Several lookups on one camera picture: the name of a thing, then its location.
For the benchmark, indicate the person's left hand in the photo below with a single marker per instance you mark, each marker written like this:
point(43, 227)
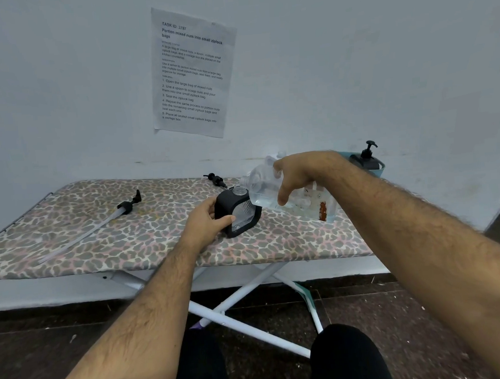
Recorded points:
point(201, 227)

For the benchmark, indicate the person's right hand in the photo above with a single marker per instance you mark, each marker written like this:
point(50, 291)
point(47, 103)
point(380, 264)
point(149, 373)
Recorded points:
point(306, 170)

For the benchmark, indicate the black square dispenser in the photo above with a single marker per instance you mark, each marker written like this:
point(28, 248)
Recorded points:
point(370, 164)
point(223, 204)

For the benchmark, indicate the transparent bottle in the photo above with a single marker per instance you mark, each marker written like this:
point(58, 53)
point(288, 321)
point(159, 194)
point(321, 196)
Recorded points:
point(262, 186)

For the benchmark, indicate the small black pump head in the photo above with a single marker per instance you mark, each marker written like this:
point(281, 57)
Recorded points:
point(218, 181)
point(368, 151)

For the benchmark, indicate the black pump with long tube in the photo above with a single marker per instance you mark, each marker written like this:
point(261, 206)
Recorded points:
point(126, 206)

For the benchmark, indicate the person's right forearm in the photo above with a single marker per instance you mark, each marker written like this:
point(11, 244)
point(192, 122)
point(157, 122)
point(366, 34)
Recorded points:
point(429, 243)

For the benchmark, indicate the person's left forearm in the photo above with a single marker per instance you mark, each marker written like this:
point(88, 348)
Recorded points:
point(127, 332)

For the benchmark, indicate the person's left leg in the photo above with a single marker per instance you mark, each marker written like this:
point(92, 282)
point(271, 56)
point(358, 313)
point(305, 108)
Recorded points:
point(200, 368)

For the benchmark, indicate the person's leg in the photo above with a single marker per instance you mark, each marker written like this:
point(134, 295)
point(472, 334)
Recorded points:
point(200, 368)
point(349, 359)

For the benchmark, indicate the person's right leg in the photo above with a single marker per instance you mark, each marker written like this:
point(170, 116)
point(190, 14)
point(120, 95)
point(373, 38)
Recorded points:
point(349, 359)

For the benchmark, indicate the teal plastic basket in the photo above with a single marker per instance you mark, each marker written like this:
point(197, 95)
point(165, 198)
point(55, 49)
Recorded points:
point(381, 171)

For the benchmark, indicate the leopard print ironing board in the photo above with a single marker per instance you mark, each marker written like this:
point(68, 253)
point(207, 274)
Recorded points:
point(108, 244)

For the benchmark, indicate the white ironing board legs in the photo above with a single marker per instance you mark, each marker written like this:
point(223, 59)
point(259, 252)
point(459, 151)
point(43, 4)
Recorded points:
point(247, 330)

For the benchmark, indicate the printed paper sheet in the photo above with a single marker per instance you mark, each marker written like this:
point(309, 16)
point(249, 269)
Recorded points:
point(190, 71)

